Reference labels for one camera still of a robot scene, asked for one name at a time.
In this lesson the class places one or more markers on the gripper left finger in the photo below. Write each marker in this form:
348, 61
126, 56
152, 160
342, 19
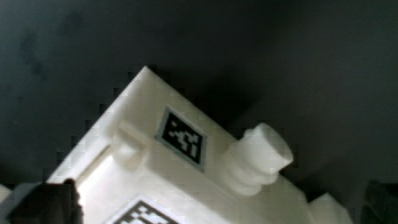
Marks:
42, 203

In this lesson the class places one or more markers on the white cabinet body box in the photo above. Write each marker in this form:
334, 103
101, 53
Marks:
142, 188

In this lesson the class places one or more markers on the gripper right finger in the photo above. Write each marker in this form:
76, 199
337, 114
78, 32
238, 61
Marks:
380, 203

